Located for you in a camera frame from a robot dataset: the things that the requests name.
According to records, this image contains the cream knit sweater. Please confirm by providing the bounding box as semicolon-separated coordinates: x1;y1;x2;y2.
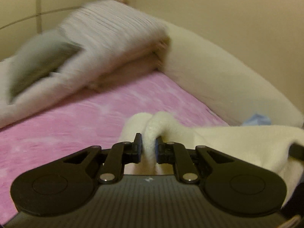
119;112;303;201

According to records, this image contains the pink rose bed blanket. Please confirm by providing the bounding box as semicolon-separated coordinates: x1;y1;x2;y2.
1;72;224;224

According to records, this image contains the cream padded headboard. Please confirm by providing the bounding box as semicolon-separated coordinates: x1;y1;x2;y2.
162;22;303;128

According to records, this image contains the light blue cloth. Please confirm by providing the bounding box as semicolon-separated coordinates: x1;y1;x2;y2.
241;114;272;126

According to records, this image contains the white striped folded quilt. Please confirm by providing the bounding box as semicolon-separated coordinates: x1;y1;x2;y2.
1;0;169;127

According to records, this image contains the grey pillow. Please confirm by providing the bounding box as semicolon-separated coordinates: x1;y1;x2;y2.
8;29;82;102

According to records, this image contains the white wardrobe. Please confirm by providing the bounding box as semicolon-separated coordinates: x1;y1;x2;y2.
1;0;94;59

